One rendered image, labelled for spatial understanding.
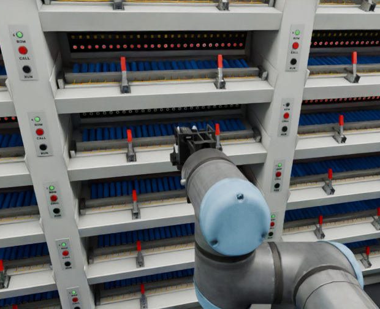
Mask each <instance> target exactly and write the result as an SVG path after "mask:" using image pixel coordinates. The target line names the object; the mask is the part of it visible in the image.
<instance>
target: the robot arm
mask: <svg viewBox="0 0 380 309"><path fill-rule="evenodd" d="M210 130H211V131H210ZM215 132H216V131H215V130H214V129H213V128H212V127H211V126H210V125H209V124H207V131H206V129H198V131H197V128H196V127H195V126H193V128H192V129H189V128H188V126H186V127H180V129H179V127H176V126H175V144H174V146H173V152H172V153H170V162H171V163H172V165H173V166H177V170H180V171H181V178H182V180H180V184H181V185H184V187H185V188H186V199H187V203H188V204H192V206H193V209H194V215H195V240H194V275H193V279H194V285H195V292H196V297H197V300H198V301H199V303H200V305H201V306H202V307H203V308H204V309H250V308H251V305H252V304H289V305H295V307H296V309H379V308H378V307H377V305H376V304H375V303H374V302H373V301H372V300H371V299H370V297H369V296H368V295H367V294H366V292H365V291H364V290H363V276H362V271H361V268H360V266H359V263H358V261H356V259H355V257H354V254H353V253H352V251H351V250H350V249H349V248H348V247H346V246H344V245H343V244H341V243H338V242H329V241H326V240H318V241H316V242H263V241H264V239H265V238H266V236H267V234H268V232H269V229H270V223H271V216H270V210H269V207H268V205H267V203H266V201H265V200H264V197H263V196H262V194H261V193H260V191H259V190H258V189H257V188H256V187H255V186H254V185H253V184H252V183H250V182H249V181H248V180H247V178H246V177H245V176H244V175H243V174H242V173H241V172H240V171H239V170H238V168H237V167H236V165H235V164H234V163H233V162H232V161H231V160H230V158H229V157H228V156H227V155H226V154H225V153H224V152H222V151H220V150H218V149H216V142H215ZM210 134H212V135H211V136H210Z"/></svg>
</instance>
